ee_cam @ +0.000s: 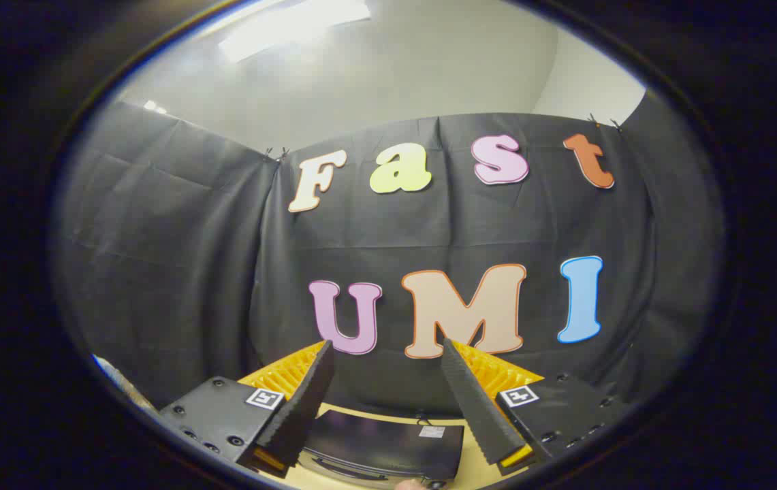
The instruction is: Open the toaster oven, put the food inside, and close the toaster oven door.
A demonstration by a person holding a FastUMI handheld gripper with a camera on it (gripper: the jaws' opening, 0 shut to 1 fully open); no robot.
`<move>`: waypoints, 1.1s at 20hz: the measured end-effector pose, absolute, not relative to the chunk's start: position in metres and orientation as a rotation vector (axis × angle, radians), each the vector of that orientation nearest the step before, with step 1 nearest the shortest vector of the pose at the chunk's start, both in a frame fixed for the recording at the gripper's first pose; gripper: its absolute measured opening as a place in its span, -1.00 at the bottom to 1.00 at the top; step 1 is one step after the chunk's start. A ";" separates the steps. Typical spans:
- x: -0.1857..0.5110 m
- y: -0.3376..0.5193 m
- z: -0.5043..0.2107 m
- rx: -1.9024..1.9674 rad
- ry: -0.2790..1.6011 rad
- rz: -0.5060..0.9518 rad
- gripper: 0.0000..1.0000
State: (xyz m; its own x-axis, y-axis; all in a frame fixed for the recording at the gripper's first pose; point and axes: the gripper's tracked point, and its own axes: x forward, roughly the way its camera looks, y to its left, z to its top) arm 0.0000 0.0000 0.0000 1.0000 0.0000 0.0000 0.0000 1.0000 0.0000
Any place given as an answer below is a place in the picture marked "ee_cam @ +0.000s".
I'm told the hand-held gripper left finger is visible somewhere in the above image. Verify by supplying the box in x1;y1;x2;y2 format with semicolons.
157;340;336;479

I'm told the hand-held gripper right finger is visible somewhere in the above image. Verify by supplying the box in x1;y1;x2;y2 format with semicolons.
440;338;634;477

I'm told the black toaster oven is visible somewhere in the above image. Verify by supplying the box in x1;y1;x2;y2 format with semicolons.
298;407;466;486

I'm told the black backdrop cloth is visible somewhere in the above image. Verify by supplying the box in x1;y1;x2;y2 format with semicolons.
54;92;726;417

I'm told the patterned grey white cloth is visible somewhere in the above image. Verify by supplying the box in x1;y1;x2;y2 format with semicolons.
92;354;157;410

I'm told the ceiling light panel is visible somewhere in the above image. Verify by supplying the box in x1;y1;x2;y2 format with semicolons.
218;0;372;63

